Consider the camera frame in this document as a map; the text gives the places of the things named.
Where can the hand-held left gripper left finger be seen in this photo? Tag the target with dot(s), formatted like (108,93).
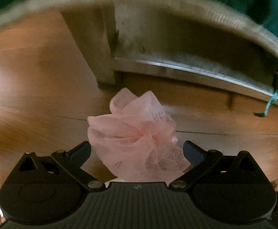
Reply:
(81,151)

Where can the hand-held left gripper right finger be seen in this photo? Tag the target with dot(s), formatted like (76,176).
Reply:
(192,152)

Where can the grey wooden bed frame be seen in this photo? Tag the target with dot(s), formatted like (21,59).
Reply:
(153,40)

